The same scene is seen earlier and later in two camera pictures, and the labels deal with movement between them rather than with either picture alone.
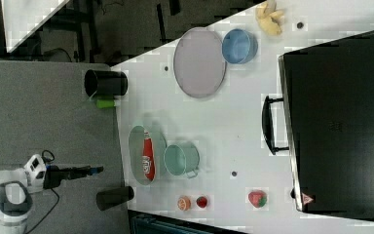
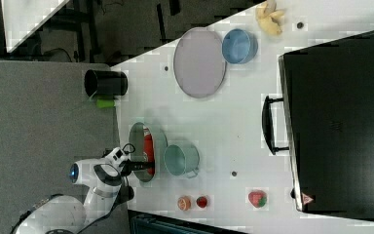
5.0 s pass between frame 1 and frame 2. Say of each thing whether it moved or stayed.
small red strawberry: stayed
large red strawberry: stayed
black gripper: moved
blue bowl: stayed
